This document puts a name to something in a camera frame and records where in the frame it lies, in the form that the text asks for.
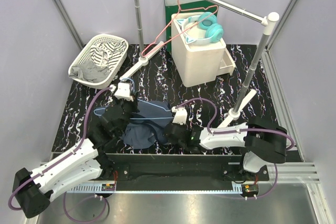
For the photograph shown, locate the blue tank top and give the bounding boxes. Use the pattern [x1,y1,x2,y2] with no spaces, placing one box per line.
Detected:
[121,116,172,150]

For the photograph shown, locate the blue wire hanger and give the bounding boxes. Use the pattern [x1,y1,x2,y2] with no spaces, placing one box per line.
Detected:
[93,78,174,120]

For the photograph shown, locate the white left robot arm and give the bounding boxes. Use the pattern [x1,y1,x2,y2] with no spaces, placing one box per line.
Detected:
[8,98,138,218]

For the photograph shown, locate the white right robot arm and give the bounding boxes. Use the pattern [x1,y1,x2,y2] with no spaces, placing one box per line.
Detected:
[163,123,295,180]

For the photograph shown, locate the black marbled table mat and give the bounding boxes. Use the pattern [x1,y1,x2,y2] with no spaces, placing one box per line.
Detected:
[51,44,277,155]

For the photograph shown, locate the grey cloth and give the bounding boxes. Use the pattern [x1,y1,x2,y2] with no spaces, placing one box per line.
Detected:
[69,61,110,83]

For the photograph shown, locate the white perforated laundry basket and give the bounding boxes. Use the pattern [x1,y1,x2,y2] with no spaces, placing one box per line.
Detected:
[68,34,129,89]

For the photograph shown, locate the striped black white cloth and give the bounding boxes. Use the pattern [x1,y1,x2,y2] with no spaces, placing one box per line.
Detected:
[89,40,126,68]

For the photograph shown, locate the white drawer box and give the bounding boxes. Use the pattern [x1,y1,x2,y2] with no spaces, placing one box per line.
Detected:
[171,12,236,87]

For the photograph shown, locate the teal cat-ear headphones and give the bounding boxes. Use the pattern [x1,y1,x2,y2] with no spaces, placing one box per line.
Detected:
[176,12,224,46]

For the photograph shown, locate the green binder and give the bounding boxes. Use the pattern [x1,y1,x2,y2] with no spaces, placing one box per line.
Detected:
[164,0,221,51]

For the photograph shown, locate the silver clothes rack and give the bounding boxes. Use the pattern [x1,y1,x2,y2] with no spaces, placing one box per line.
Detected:
[119,0,280,129]

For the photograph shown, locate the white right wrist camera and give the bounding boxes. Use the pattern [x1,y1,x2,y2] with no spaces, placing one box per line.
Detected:
[171,106,188,125]

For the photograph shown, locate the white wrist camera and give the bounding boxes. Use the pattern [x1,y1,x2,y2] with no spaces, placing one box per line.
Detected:
[110,82,134,101]
[171,106,188,125]

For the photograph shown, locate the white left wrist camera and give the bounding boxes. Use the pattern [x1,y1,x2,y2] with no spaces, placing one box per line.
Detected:
[110,82,134,101]

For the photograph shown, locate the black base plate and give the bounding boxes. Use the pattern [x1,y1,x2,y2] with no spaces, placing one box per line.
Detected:
[95,154,269,182]

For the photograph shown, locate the pink wire hanger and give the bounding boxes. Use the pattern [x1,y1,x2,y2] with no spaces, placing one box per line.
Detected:
[141,0,219,57]

